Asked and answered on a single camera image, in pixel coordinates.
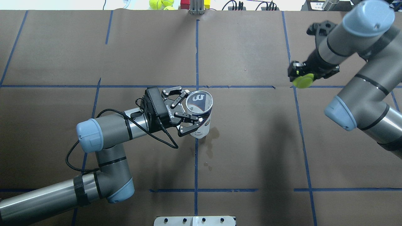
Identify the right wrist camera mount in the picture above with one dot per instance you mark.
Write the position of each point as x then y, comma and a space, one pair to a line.
320, 31

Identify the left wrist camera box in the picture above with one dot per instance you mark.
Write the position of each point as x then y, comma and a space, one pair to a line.
154, 105

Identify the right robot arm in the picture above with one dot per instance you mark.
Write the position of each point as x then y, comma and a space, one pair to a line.
367, 30

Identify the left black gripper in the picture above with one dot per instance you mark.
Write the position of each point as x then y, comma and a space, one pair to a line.
165, 115

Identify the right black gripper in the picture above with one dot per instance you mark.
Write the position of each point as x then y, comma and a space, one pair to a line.
315, 62

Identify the aluminium frame post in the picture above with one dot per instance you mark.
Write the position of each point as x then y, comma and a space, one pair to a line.
197, 7

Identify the spare tennis ball on desk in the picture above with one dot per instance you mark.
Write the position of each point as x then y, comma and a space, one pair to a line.
155, 4

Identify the tennis ball can holder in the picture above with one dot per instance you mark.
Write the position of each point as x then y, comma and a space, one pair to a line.
199, 104

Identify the near black electronics box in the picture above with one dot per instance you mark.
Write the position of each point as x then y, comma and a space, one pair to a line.
269, 6

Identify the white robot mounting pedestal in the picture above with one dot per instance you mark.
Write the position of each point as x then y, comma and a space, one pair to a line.
195, 221

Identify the yellow cube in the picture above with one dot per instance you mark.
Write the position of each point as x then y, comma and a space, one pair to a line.
207, 4

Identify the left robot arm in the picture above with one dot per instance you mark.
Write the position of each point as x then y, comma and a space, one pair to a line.
33, 121

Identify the black electronics box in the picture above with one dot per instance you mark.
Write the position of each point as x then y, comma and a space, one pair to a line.
269, 6
237, 5

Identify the far black electronics box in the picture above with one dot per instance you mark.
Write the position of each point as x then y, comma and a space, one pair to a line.
237, 5

